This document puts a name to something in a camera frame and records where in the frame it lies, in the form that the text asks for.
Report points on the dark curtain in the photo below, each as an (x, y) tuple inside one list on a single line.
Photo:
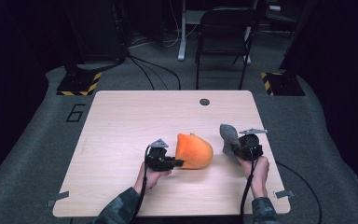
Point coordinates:
[(345, 77), (6, 77)]

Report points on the black stand base striped edge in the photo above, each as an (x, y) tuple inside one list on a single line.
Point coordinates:
[(76, 84), (286, 84)]

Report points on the person's right hand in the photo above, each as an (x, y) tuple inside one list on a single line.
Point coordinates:
[(259, 175)]

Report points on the white desk frame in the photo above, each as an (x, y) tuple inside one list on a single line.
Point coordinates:
[(182, 46)]

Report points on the orange soft toy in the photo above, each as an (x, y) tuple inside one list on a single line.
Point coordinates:
[(194, 152)]

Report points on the black folding chair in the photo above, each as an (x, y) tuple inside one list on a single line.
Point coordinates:
[(223, 31)]

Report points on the grey fluffy cloth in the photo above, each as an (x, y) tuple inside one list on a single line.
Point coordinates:
[(229, 137)]

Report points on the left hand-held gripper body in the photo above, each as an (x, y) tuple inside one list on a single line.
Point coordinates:
[(158, 160)]

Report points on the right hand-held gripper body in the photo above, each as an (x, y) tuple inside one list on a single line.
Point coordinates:
[(250, 147)]

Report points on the person's left hand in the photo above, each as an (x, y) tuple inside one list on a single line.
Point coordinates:
[(147, 180)]

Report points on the black equipment case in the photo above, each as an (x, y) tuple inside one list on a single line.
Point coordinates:
[(99, 31)]

